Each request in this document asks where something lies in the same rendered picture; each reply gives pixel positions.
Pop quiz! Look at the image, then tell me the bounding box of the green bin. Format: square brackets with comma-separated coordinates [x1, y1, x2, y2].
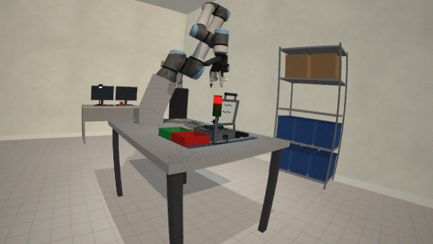
[159, 127, 192, 140]

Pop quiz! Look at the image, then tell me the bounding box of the red bin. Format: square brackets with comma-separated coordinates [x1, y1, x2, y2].
[171, 131, 210, 146]

